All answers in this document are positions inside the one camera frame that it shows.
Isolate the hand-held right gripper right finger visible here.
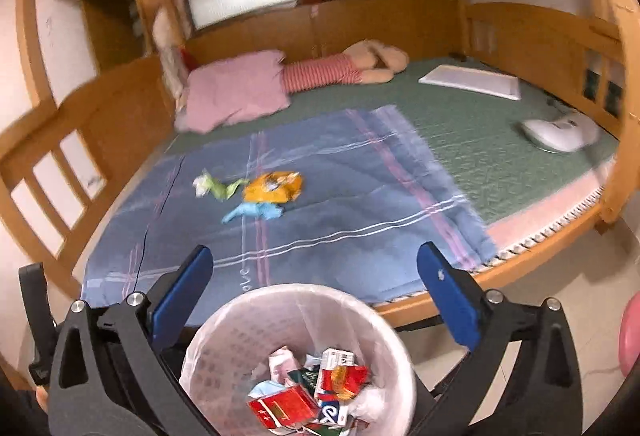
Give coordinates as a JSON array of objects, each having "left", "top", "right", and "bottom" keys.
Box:
[{"left": 416, "top": 241, "right": 586, "bottom": 436}]

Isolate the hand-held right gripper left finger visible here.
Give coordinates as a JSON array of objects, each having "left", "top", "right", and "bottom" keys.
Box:
[{"left": 48, "top": 243, "right": 216, "bottom": 436}]

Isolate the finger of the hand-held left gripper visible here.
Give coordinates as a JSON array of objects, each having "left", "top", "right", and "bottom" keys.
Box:
[{"left": 17, "top": 263, "right": 63, "bottom": 387}]

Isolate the white mesh trash bin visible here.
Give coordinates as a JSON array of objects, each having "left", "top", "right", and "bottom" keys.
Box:
[{"left": 178, "top": 283, "right": 418, "bottom": 436}]

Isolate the light blue glove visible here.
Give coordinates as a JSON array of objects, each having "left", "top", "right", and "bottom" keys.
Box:
[{"left": 221, "top": 201, "right": 285, "bottom": 223}]

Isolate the green white wrapper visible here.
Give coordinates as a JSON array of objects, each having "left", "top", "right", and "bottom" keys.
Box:
[{"left": 192, "top": 169, "right": 248, "bottom": 202}]

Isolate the pink wrapper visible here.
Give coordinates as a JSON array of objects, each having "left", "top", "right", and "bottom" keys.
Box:
[{"left": 268, "top": 347, "right": 301, "bottom": 382}]

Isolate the white plastic bag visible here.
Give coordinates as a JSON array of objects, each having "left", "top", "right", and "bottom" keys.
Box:
[{"left": 350, "top": 383, "right": 388, "bottom": 422}]

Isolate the white red barcode box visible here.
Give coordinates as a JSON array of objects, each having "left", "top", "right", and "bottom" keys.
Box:
[{"left": 319, "top": 348, "right": 356, "bottom": 369}]

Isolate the blue face mask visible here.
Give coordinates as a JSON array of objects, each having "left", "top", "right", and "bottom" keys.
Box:
[{"left": 248, "top": 380, "right": 286, "bottom": 402}]

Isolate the red snack wrapper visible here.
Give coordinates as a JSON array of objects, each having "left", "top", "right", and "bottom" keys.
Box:
[{"left": 327, "top": 364, "right": 372, "bottom": 399}]

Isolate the yellow snack bag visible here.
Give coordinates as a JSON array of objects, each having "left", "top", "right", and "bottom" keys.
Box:
[{"left": 242, "top": 170, "right": 304, "bottom": 204}]

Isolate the dark green drink carton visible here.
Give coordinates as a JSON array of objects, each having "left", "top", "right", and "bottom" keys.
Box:
[{"left": 292, "top": 366, "right": 321, "bottom": 389}]

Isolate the red white carton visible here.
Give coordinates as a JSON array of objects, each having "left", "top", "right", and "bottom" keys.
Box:
[{"left": 248, "top": 386, "right": 321, "bottom": 430}]

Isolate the white teal medicine box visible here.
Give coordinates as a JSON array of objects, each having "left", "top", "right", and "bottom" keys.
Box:
[{"left": 315, "top": 398, "right": 351, "bottom": 427}]

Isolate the pink mattress cover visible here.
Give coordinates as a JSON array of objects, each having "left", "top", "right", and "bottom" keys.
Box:
[{"left": 487, "top": 186, "right": 608, "bottom": 257}]

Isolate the blue plaid bed sheet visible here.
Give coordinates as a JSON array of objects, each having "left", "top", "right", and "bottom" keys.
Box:
[{"left": 80, "top": 104, "right": 498, "bottom": 309}]

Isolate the green patterned bed mat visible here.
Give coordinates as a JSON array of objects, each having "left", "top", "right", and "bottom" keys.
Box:
[{"left": 167, "top": 56, "right": 621, "bottom": 227}]

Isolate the pink stool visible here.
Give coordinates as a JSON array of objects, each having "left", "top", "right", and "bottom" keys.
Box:
[{"left": 618, "top": 291, "right": 640, "bottom": 377}]

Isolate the white handheld vacuum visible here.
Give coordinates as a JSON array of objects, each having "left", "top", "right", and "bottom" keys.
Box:
[{"left": 520, "top": 111, "right": 603, "bottom": 153}]

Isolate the pink pillow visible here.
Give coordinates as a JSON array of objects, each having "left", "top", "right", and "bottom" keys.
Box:
[{"left": 173, "top": 49, "right": 292, "bottom": 134}]

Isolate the white flat board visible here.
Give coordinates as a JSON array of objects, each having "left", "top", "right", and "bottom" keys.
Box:
[{"left": 418, "top": 64, "right": 522, "bottom": 101}]

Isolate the white red hanging cloth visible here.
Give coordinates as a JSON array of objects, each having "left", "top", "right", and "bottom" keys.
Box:
[{"left": 160, "top": 44, "right": 196, "bottom": 100}]

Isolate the white hanging plush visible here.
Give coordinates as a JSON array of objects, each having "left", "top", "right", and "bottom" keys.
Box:
[{"left": 151, "top": 6, "right": 181, "bottom": 57}]

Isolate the wooden bunk bed frame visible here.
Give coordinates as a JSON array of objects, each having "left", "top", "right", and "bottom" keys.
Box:
[{"left": 0, "top": 0, "right": 640, "bottom": 332}]

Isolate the wooden wall cabinet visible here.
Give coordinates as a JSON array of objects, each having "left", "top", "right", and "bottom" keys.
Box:
[{"left": 185, "top": 0, "right": 468, "bottom": 67}]

